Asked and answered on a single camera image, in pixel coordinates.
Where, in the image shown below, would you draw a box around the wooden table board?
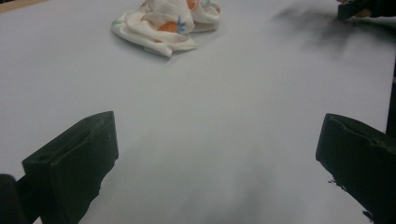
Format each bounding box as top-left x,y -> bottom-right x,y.
0,0 -> 50,14

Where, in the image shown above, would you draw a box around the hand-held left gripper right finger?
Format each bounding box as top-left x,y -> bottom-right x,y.
315,113 -> 396,224

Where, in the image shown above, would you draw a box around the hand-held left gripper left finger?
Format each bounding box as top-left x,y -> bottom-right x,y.
21,110 -> 120,224

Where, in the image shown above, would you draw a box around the white fruit-print baby pants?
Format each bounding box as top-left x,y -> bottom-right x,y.
110,0 -> 222,59

